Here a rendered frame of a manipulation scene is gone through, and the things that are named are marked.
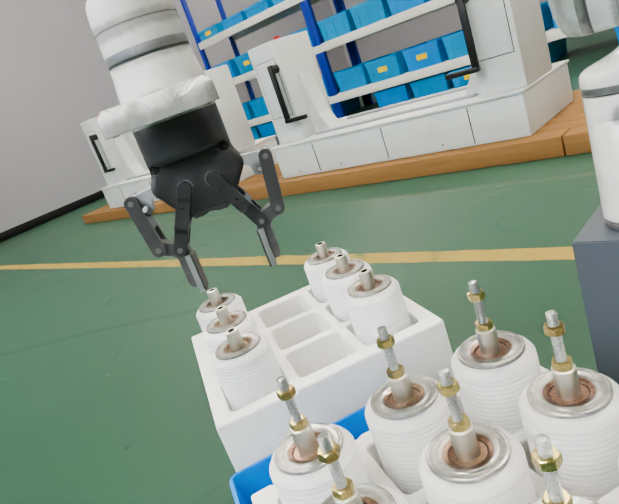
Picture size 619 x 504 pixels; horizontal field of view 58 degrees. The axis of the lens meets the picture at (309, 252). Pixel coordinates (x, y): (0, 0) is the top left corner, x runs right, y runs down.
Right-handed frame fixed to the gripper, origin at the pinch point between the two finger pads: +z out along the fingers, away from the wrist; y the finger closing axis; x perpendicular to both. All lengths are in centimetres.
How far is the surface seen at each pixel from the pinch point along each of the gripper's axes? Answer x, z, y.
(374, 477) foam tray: -1.0, 28.9, -5.3
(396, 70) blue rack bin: -510, 18, -145
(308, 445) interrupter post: 1.1, 20.6, -0.2
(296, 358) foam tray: -37.6, 30.7, 1.5
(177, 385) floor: -78, 47, 36
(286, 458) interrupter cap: 0.7, 21.5, 2.5
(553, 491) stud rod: 20.2, 17.1, -17.1
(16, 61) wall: -621, -121, 223
